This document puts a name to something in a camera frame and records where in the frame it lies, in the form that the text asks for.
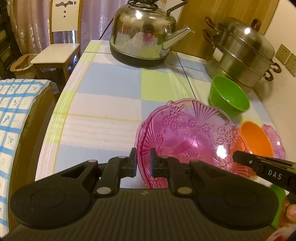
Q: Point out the stainless steel kettle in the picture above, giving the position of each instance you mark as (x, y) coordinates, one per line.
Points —
(142, 33)

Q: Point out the beige floor basin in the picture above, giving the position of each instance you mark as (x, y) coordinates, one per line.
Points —
(23, 68)

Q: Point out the orange plastic bowl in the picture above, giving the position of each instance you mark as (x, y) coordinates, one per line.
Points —
(256, 139)

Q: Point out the stainless steel steamer pot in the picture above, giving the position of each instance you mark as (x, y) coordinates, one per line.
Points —
(239, 53)

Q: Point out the green plastic bowl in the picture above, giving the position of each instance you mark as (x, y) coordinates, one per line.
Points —
(228, 96)

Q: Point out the white wooden chair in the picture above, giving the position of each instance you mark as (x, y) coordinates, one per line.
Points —
(64, 16)

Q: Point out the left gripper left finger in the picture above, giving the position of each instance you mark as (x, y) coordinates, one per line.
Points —
(113, 171)

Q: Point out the large pink glass plate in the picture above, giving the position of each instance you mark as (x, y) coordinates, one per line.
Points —
(188, 129)

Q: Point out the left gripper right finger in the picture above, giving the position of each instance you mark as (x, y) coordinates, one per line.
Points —
(171, 169)

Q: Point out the checkered tablecloth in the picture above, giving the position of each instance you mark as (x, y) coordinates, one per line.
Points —
(105, 101)

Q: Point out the black folding ladder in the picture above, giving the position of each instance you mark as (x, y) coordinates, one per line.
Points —
(8, 43)

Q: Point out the double wall socket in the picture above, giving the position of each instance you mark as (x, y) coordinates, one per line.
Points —
(287, 58)

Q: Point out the blue checked cloth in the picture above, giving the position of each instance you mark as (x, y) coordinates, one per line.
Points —
(17, 99)

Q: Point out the large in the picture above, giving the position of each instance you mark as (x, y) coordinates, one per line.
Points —
(281, 194)

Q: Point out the person's right hand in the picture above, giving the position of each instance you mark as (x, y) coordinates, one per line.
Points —
(288, 213)

